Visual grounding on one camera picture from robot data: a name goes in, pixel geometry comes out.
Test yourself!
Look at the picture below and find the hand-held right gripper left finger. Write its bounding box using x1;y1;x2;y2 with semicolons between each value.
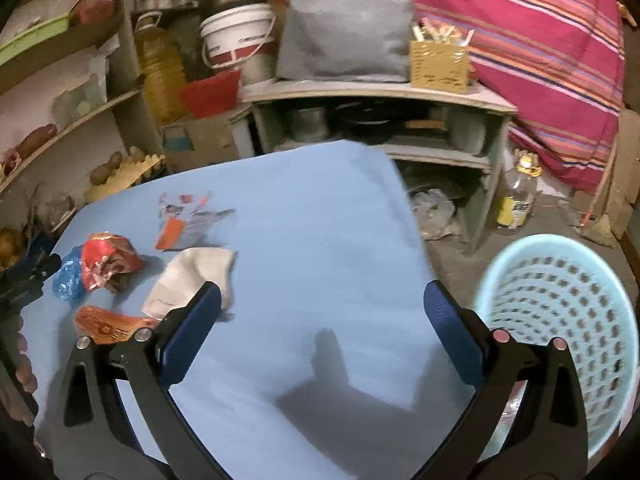
51;281;228;480

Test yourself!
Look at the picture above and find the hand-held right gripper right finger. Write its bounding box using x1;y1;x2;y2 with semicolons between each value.
415;280;589;480

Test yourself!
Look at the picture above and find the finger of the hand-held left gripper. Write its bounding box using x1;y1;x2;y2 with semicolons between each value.
0;252;64;312

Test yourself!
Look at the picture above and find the blue plastic bag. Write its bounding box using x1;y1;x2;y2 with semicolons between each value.
52;247;87;304

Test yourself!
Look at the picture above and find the white packet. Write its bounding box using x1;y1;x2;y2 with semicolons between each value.
141;247;237;322

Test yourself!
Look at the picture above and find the red snack wrapper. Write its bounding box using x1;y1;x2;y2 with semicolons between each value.
79;231;144;294

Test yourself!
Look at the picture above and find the orange foil wrapper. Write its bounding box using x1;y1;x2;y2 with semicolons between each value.
74;304;162;346

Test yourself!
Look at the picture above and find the light blue plastic basket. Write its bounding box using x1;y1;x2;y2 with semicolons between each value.
471;233;634;462

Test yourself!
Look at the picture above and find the clear orange wrapper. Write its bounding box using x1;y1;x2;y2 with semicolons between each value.
155;190;237;252

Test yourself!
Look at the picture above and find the person's left hand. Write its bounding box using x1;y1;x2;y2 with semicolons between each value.
7;316;40;397

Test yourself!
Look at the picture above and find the blue plastic crate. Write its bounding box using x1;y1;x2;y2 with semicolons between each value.
0;230;57;283

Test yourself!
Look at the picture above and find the net bag of potatoes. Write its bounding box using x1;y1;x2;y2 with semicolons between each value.
0;227;29;269

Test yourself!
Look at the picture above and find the crumpled clear plastic bag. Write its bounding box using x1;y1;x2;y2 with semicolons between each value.
409;187;459;242

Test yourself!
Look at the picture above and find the large potato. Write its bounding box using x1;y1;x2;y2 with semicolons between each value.
89;152;124;187

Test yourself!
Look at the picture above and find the sweet potato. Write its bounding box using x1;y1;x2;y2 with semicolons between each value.
14;123;59;159

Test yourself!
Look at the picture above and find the yellow egg tray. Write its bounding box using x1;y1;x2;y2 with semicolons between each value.
83;153;167;204

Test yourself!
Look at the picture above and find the yellow cap bottle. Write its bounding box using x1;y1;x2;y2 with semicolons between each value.
496;154;544;232

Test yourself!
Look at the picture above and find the wooden shelf unit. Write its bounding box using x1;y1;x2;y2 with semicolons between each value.
0;0;167;233

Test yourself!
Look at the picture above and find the clear plastic container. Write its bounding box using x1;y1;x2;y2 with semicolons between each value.
53;73;109;129

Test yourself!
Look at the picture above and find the cardboard box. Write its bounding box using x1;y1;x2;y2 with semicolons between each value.
162;114;242;172

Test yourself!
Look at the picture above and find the stack of cardboard pieces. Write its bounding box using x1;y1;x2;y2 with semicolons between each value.
587;105;640;243

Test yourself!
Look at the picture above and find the black pan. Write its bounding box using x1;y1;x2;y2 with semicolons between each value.
332;102;407;127

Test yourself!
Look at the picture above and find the small steel pot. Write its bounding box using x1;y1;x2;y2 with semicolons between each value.
289;107;329;144

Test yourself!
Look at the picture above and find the red plastic bowl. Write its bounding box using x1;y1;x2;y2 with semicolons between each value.
177;69;242;117

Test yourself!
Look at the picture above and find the green plastic tray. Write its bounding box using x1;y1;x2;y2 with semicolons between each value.
0;13;74;67

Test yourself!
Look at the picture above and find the large oil bottle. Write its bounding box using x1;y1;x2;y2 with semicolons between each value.
133;11;189;124

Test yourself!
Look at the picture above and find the low grey shelf unit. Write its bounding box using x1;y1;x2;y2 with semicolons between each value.
239;79;519;257

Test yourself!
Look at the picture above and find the yellow utensil holder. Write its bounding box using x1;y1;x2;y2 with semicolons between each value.
408;17;474;94

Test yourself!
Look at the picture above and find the small red plastic basket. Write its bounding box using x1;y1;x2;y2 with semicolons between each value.
72;0;119;27

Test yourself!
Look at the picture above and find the white plastic bucket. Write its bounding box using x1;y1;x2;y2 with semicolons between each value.
199;3;277;72

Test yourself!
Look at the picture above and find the red striped cloth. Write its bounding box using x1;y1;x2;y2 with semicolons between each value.
264;0;627;194

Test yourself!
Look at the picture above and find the grey fabric bag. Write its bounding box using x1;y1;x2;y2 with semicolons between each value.
276;0;416;84

